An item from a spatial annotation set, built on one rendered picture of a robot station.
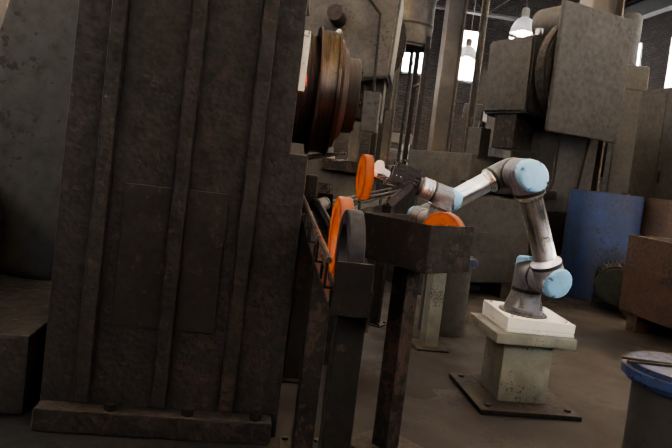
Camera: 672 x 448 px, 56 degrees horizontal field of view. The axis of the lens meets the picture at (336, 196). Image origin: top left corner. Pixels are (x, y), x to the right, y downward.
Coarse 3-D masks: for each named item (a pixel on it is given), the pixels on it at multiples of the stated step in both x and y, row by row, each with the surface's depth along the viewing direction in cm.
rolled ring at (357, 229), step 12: (348, 216) 129; (360, 216) 129; (348, 228) 127; (360, 228) 126; (348, 240) 126; (360, 240) 125; (336, 252) 140; (348, 252) 124; (360, 252) 124; (336, 264) 139
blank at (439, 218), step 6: (432, 216) 196; (438, 216) 194; (444, 216) 192; (450, 216) 191; (456, 216) 192; (426, 222) 197; (432, 222) 195; (438, 222) 194; (444, 222) 192; (450, 222) 191; (456, 222) 189; (462, 222) 191
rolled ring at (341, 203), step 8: (336, 200) 153; (344, 200) 148; (352, 200) 149; (336, 208) 152; (344, 208) 145; (352, 208) 146; (336, 216) 156; (336, 224) 157; (336, 232) 158; (328, 240) 160; (336, 240) 158; (328, 248) 158
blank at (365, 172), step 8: (360, 160) 224; (368, 160) 216; (360, 168) 224; (368, 168) 215; (360, 176) 225; (368, 176) 214; (360, 184) 224; (368, 184) 215; (360, 192) 218; (368, 192) 216
